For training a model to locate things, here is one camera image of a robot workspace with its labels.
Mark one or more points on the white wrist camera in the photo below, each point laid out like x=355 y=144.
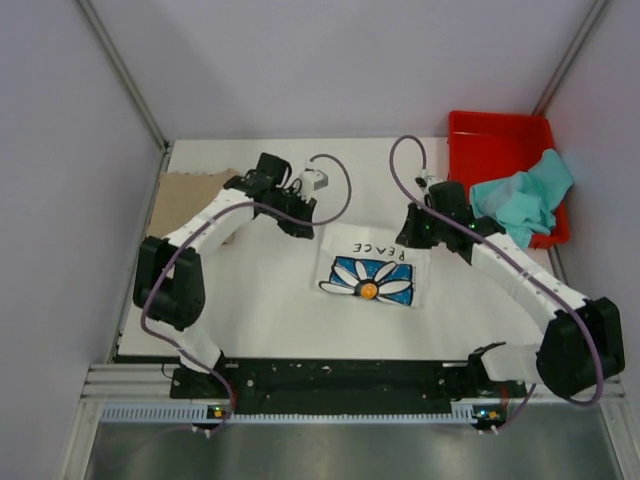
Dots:
x=311 y=181
x=425 y=181

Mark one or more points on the aluminium frame rail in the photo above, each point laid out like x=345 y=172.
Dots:
x=151 y=382

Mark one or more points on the red plastic bin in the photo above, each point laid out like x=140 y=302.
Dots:
x=490 y=146

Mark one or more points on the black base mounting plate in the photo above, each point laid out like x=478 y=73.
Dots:
x=335 y=387

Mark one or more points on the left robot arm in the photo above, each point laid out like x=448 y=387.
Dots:
x=169 y=285

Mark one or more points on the folded brown t shirt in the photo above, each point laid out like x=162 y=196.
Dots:
x=179 y=198

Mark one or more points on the white t shirt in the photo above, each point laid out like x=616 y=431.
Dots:
x=366 y=263

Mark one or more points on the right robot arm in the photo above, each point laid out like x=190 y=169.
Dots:
x=581 y=343

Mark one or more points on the teal t shirt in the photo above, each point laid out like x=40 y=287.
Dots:
x=525 y=202

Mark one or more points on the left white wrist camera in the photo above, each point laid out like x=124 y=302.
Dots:
x=311 y=181

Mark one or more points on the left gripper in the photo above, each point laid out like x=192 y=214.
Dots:
x=305 y=208

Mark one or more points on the grey slotted cable duct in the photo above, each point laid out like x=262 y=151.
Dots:
x=208 y=415

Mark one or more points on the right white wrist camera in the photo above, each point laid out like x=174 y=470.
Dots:
x=425 y=181

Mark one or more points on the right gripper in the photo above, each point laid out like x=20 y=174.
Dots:
x=410 y=236

